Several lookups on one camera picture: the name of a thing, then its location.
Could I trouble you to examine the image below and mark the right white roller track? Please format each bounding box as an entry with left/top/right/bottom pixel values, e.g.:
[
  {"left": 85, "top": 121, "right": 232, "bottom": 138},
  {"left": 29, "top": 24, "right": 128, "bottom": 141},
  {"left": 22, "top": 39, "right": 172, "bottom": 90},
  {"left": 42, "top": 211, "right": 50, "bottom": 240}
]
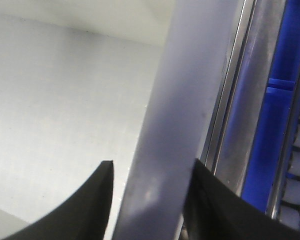
[{"left": 278, "top": 110, "right": 300, "bottom": 231}]

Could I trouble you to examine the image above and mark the white plastic Totelife tote bin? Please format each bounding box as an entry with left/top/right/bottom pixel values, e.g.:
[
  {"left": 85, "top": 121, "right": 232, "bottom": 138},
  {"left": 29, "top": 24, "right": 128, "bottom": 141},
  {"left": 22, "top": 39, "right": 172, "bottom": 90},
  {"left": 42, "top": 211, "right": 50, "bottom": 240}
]
[{"left": 0, "top": 0, "right": 248, "bottom": 240}]

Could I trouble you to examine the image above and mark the metal shelf front rail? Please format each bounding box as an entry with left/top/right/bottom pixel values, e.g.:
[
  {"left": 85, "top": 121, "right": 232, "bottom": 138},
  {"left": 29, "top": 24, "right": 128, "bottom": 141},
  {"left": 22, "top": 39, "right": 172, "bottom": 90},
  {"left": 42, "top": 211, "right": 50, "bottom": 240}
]
[{"left": 200, "top": 0, "right": 287, "bottom": 196}]

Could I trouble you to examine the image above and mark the blue bin lower right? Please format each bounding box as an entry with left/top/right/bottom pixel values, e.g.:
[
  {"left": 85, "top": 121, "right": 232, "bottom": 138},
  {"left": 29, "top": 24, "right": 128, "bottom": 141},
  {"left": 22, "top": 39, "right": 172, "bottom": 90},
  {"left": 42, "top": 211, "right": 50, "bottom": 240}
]
[{"left": 241, "top": 0, "right": 300, "bottom": 212}]

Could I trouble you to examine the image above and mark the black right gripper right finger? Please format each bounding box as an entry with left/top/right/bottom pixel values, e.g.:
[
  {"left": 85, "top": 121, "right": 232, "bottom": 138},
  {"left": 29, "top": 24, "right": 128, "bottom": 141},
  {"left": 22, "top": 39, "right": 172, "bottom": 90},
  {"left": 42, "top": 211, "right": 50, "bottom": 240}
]
[{"left": 183, "top": 159, "right": 300, "bottom": 240}]

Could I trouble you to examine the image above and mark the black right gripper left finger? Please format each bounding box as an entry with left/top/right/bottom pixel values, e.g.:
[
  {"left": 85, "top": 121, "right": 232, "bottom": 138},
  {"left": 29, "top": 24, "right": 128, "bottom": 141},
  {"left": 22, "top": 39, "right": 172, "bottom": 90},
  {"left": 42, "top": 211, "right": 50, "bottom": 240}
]
[{"left": 5, "top": 160, "right": 114, "bottom": 240}]

